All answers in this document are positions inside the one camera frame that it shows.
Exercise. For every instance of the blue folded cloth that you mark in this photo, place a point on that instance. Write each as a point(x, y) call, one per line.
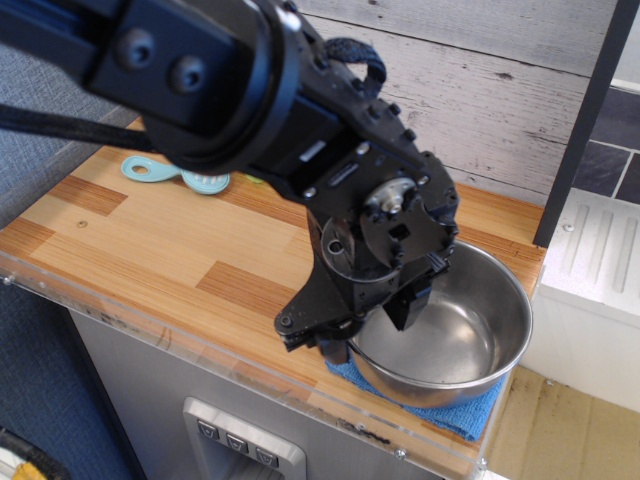
point(467, 420)

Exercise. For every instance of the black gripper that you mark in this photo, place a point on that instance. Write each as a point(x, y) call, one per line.
point(383, 261)

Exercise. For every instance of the grey toy fridge cabinet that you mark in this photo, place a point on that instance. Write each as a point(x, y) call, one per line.
point(200, 400)

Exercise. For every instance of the silver dispenser button panel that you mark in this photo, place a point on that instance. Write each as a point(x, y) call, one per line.
point(228, 447)

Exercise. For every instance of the clear acrylic edge guard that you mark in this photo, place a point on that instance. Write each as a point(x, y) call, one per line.
point(200, 345)

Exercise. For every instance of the dark right shelf post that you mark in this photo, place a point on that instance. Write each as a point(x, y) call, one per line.
point(607, 61)

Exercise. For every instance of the white toy sink drainboard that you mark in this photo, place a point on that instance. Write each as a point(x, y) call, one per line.
point(586, 301)

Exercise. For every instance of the green toy broccoli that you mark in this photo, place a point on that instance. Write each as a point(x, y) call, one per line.
point(254, 179)

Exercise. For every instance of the stainless steel bowl pan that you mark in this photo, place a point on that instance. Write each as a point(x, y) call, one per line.
point(475, 328)

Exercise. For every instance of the teal scrub brush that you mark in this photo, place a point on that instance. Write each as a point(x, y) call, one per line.
point(146, 170)

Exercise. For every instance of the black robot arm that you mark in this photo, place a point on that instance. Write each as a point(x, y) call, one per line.
point(251, 87)

